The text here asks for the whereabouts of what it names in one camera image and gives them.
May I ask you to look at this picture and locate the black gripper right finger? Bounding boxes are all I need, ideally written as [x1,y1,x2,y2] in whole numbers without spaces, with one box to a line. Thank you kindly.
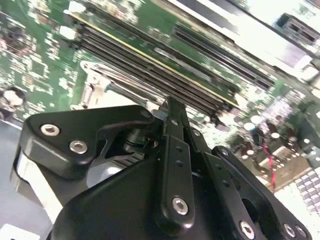
[178,102,314,240]

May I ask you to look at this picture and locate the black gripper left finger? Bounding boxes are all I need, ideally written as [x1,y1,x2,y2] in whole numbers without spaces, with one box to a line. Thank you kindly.
[9,96,197,235]

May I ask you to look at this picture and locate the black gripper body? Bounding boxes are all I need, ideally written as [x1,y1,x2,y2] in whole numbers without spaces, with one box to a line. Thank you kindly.
[51,157,283,240]

